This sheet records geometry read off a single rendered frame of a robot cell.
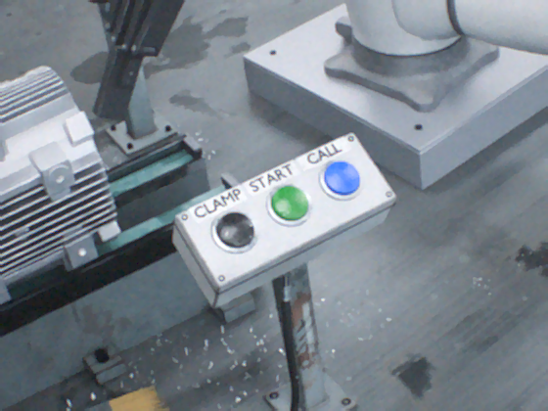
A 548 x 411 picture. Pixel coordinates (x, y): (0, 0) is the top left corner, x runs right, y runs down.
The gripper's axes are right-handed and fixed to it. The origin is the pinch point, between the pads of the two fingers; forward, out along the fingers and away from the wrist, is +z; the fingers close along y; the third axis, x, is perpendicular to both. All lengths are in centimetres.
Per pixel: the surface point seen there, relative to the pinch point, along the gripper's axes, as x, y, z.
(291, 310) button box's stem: 11.1, 20.9, 11.7
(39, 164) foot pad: -7.3, 2.5, 7.7
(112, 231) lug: 3.2, 1.4, 15.1
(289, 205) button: 5.6, 22.3, 0.8
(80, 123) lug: -3.1, 0.7, 4.1
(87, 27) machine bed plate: 32, -74, 17
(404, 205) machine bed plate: 41.7, 0.6, 11.2
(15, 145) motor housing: -8.4, -1.5, 7.7
